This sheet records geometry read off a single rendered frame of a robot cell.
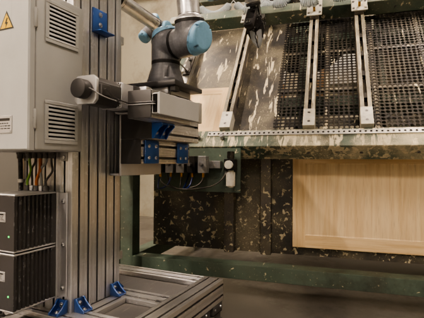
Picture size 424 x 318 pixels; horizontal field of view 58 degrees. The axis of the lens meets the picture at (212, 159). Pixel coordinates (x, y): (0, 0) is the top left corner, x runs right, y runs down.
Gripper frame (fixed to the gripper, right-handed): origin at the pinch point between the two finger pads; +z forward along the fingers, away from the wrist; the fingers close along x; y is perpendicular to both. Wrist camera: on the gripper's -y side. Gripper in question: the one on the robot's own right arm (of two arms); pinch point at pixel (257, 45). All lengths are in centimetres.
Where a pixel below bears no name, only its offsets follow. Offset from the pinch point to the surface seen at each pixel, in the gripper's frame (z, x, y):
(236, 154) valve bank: 52, 15, -17
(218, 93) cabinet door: 30, 39, 27
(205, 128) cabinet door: 43, 38, -1
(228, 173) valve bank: 58, 17, -27
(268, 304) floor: 121, -3, -52
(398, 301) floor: 138, -63, -20
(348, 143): 51, -41, -7
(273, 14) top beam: -4, 17, 95
